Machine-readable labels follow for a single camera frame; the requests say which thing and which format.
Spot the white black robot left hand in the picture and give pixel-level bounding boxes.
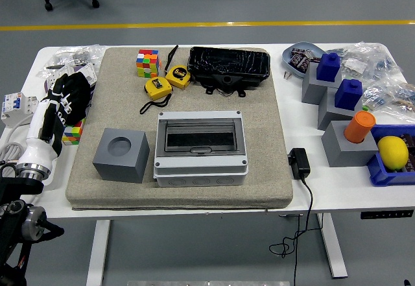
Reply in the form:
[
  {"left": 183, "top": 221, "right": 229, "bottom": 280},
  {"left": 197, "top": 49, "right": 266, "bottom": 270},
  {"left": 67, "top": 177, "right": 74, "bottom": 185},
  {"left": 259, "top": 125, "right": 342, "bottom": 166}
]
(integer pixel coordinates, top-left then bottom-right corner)
[{"left": 18, "top": 73, "right": 80, "bottom": 177}]

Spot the grey plastic enclosure box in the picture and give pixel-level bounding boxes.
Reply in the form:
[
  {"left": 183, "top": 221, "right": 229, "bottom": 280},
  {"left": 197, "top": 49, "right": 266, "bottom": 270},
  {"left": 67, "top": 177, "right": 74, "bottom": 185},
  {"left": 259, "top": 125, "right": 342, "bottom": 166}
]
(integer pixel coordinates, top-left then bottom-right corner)
[{"left": 152, "top": 110, "right": 250, "bottom": 189}]

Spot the orange cylinder battery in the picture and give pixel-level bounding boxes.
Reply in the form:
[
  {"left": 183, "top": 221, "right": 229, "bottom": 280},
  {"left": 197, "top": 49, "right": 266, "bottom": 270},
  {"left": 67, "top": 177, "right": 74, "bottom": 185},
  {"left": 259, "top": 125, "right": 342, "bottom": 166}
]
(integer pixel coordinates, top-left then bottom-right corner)
[{"left": 343, "top": 110, "right": 377, "bottom": 144}]

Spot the multicolour puzzle cube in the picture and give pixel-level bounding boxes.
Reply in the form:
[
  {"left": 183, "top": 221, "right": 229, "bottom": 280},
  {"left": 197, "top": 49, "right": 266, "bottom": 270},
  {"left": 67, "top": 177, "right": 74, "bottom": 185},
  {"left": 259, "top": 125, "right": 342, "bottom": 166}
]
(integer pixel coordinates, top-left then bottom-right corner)
[
  {"left": 136, "top": 49, "right": 161, "bottom": 78},
  {"left": 61, "top": 119, "right": 87, "bottom": 147}
]

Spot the white circuit breaker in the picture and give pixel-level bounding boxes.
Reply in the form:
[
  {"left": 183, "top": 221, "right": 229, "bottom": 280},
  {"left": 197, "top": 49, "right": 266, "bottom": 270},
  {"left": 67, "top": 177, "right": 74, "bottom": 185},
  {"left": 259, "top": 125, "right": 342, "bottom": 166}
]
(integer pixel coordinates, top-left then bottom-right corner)
[{"left": 1, "top": 91, "right": 42, "bottom": 128}]

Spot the black cloth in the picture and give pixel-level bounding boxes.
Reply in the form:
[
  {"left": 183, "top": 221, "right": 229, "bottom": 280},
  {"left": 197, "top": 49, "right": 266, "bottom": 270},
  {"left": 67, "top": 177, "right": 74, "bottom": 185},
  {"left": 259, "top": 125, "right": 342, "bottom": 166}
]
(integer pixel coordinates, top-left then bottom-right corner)
[{"left": 40, "top": 73, "right": 93, "bottom": 128}]

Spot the black table control panel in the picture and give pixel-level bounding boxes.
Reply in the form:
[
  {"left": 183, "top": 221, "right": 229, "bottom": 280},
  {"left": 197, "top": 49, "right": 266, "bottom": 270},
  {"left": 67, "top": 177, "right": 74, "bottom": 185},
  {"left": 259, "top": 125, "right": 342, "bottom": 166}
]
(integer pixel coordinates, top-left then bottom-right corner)
[{"left": 360, "top": 209, "right": 415, "bottom": 220}]

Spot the grey cube holder with hole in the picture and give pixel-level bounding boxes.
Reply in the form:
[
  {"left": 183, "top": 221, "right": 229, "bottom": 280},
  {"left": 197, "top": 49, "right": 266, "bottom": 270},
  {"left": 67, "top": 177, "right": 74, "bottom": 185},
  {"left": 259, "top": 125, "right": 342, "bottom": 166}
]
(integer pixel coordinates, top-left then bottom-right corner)
[
  {"left": 92, "top": 127, "right": 151, "bottom": 184},
  {"left": 321, "top": 119, "right": 380, "bottom": 168}
]

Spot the clear bag of parts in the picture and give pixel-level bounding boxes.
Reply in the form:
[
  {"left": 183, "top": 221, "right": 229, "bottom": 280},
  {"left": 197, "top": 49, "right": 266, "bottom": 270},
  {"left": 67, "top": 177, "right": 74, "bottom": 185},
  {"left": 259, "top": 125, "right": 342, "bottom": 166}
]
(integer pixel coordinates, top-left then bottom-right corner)
[
  {"left": 361, "top": 78, "right": 415, "bottom": 123},
  {"left": 35, "top": 44, "right": 106, "bottom": 79},
  {"left": 337, "top": 41, "right": 405, "bottom": 84}
]

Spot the blue storage bin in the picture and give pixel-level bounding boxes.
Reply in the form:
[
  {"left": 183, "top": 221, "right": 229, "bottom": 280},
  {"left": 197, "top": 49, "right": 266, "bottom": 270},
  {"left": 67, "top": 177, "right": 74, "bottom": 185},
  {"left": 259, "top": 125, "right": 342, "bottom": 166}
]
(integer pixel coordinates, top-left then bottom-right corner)
[{"left": 367, "top": 123, "right": 415, "bottom": 188}]

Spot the white table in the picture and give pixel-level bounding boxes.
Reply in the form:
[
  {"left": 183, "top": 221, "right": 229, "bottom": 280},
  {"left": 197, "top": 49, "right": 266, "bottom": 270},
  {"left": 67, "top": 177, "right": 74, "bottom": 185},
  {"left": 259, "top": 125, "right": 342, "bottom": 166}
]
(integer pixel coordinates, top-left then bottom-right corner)
[{"left": 0, "top": 42, "right": 415, "bottom": 279}]

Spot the yellow lemon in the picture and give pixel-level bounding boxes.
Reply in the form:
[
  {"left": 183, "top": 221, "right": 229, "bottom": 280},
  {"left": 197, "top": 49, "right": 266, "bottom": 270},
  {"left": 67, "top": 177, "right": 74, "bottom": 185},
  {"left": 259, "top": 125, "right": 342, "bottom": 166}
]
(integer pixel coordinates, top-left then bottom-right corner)
[{"left": 377, "top": 136, "right": 410, "bottom": 172}]

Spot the dark capacitor bundle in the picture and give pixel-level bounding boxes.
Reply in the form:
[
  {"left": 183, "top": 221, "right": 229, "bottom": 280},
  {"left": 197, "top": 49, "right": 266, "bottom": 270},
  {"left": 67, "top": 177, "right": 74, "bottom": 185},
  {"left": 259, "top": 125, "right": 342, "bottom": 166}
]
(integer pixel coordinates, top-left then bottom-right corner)
[
  {"left": 289, "top": 47, "right": 320, "bottom": 73},
  {"left": 400, "top": 132, "right": 415, "bottom": 173}
]

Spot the yellow tape measure black label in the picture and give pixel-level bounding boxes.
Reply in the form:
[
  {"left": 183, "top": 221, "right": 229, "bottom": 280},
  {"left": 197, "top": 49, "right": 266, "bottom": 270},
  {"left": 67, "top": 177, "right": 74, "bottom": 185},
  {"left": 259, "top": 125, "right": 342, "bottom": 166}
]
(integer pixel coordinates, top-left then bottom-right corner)
[{"left": 164, "top": 44, "right": 192, "bottom": 89}]

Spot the grey block holder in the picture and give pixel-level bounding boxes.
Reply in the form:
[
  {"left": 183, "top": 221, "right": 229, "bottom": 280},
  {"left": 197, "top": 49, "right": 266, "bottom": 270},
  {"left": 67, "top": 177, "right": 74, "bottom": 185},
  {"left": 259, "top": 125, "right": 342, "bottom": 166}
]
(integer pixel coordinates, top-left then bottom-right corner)
[
  {"left": 317, "top": 86, "right": 364, "bottom": 130},
  {"left": 301, "top": 62, "right": 343, "bottom": 105}
]

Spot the blue plastic block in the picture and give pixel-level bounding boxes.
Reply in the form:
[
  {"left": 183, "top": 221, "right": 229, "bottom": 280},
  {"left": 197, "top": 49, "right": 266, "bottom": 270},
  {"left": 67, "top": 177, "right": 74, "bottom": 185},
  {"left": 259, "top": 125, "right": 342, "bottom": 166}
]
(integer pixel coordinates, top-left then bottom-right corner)
[
  {"left": 316, "top": 52, "right": 342, "bottom": 83},
  {"left": 334, "top": 78, "right": 363, "bottom": 111}
]

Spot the black plastic tray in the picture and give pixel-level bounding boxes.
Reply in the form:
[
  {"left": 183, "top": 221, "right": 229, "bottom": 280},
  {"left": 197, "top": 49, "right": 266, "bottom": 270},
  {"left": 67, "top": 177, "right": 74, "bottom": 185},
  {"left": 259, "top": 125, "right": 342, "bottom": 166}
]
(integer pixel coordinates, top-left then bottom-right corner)
[{"left": 187, "top": 46, "right": 272, "bottom": 98}]

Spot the grey-brown mat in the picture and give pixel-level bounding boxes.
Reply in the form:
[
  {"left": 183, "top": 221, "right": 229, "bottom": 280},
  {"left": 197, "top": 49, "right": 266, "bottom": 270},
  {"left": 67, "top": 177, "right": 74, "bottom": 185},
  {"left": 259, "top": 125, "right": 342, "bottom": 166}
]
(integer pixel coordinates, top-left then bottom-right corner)
[{"left": 65, "top": 46, "right": 294, "bottom": 211}]

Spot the pale blue dish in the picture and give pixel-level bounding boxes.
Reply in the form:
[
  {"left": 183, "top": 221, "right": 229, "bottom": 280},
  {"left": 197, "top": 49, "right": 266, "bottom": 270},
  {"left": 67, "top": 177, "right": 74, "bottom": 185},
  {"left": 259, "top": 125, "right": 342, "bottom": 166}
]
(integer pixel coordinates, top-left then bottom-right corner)
[{"left": 281, "top": 42, "right": 327, "bottom": 80}]

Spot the white power cable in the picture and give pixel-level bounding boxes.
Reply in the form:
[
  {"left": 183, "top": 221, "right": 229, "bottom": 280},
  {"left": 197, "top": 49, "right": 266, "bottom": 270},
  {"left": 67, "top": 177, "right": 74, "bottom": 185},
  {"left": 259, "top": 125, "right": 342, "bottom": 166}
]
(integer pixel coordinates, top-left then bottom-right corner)
[{"left": 0, "top": 112, "right": 36, "bottom": 167}]

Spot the white wall socket plate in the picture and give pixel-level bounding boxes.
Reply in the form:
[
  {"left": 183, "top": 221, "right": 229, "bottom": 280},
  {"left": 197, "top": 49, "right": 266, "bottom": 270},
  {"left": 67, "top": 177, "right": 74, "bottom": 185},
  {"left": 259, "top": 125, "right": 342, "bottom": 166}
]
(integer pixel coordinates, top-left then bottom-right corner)
[{"left": 43, "top": 64, "right": 98, "bottom": 94}]

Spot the yellow tape measure black strap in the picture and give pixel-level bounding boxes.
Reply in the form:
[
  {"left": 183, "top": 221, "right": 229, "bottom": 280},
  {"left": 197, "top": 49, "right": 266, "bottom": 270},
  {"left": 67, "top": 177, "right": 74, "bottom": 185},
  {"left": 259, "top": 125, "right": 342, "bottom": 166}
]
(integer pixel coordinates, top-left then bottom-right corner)
[{"left": 139, "top": 76, "right": 174, "bottom": 115}]

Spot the black power adapter with cord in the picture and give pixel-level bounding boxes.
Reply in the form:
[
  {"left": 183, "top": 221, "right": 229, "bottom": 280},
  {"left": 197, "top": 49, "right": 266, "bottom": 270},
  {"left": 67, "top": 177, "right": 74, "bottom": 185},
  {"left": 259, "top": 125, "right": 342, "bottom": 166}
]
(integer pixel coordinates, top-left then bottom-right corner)
[{"left": 268, "top": 147, "right": 324, "bottom": 286}]

